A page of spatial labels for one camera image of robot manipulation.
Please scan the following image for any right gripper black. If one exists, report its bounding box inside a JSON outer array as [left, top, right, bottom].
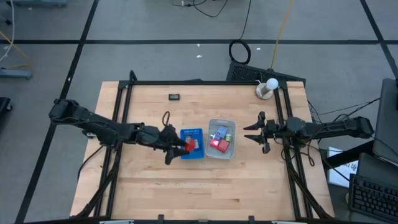
[[243, 111, 289, 155]]

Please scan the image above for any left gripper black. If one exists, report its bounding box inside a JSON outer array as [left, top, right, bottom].
[[159, 124, 191, 166]]

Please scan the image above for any red slotted rectangular box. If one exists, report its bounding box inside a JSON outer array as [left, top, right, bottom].
[[184, 138, 197, 154]]

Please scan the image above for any light blue rectangular box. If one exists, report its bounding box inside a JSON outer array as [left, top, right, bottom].
[[216, 125, 229, 139]]

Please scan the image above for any dark red plug adapter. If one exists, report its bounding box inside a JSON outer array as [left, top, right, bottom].
[[216, 139, 231, 154]]

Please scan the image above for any blue slotted plastic basket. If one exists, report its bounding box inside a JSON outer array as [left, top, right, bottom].
[[180, 128, 206, 161]]

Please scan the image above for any white plastic bin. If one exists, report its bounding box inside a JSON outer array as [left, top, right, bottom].
[[205, 118, 237, 160]]

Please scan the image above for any white bulb lamp, round base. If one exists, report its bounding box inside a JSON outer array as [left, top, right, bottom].
[[255, 77, 279, 100]]

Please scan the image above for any black mesh panel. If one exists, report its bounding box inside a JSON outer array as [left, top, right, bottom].
[[226, 61, 307, 87]]

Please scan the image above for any black desk leg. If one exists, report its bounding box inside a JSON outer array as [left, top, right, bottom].
[[323, 139, 376, 170]]

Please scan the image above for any white paper sheet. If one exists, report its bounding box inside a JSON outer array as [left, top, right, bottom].
[[327, 146, 359, 189]]

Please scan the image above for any grey laptop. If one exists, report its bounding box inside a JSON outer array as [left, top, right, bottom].
[[372, 77, 398, 166]]

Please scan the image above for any black computer keyboard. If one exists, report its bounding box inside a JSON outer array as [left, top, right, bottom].
[[348, 173, 398, 223]]

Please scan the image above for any grey metal table foot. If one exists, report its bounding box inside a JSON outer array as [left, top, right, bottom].
[[9, 0, 68, 8], [0, 68, 34, 80]]

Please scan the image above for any black chair base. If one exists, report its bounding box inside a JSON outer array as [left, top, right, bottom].
[[0, 96, 13, 125]]

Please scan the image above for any black aluminium table frame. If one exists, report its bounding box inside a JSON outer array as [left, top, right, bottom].
[[74, 70, 335, 220]]

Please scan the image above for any black coiled cable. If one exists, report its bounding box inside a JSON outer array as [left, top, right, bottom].
[[228, 0, 252, 65]]

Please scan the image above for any thick yellow cable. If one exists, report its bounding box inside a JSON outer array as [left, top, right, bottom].
[[269, 0, 295, 70]]

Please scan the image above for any thin black floor cable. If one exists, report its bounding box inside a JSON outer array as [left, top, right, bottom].
[[172, 0, 230, 19]]

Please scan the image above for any thin yellow cable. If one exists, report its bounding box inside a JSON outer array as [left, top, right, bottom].
[[0, 30, 32, 70]]

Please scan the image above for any thin white cable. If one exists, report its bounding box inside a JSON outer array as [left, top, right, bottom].
[[0, 0, 16, 63]]

